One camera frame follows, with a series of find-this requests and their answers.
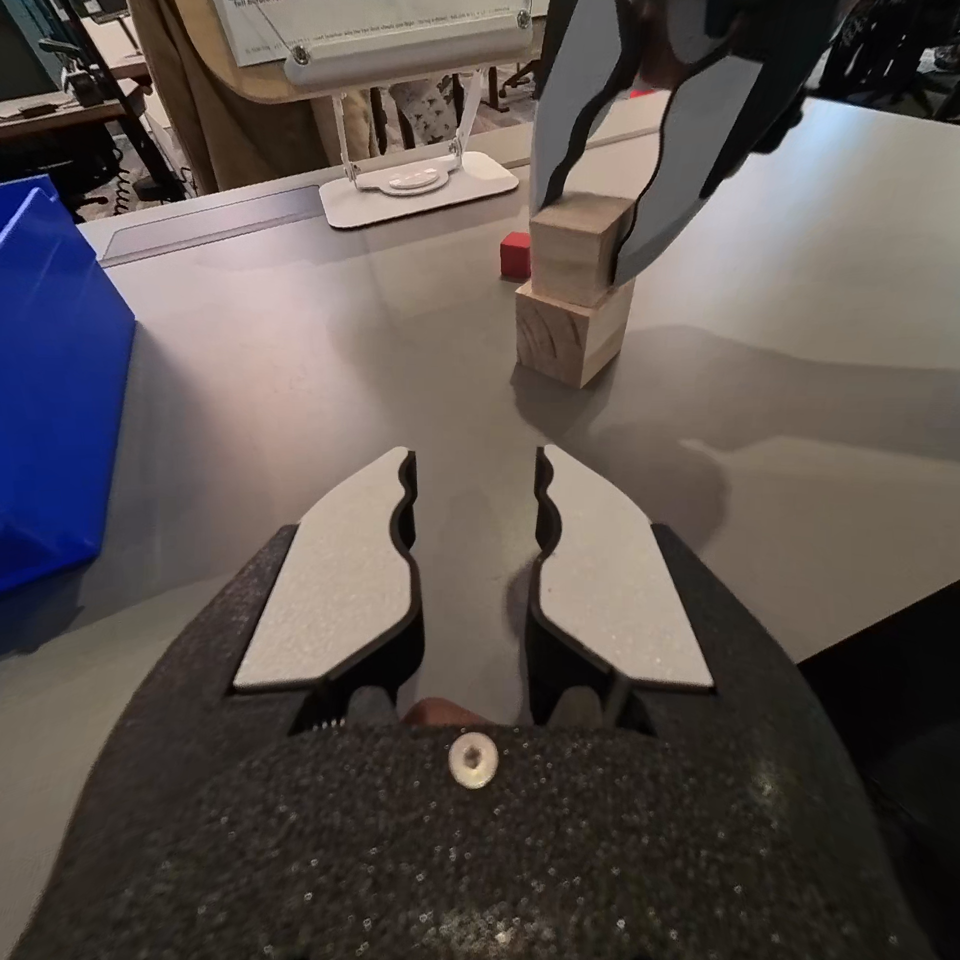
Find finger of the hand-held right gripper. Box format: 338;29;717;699
529;0;639;215
611;0;770;290

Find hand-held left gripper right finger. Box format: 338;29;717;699
525;444;715;725

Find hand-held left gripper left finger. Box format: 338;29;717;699
232;446;427;695

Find smaller straight-grained wooden cube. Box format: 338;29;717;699
528;193;635;307

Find large ring-grained wooden cube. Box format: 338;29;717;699
514;277;636;389

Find white patterned cloth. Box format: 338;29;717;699
390;78;462;147

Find white document stand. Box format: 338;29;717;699
210;0;535;230

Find printed instruction sheet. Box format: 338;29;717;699
217;0;530;65

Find plywood board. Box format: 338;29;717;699
127;0;552;102

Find beige cloth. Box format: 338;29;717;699
131;0;376;192

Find blue plastic bin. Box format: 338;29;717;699
0;174;138;597

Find wooden desk with black frame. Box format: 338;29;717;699
0;71;151;144

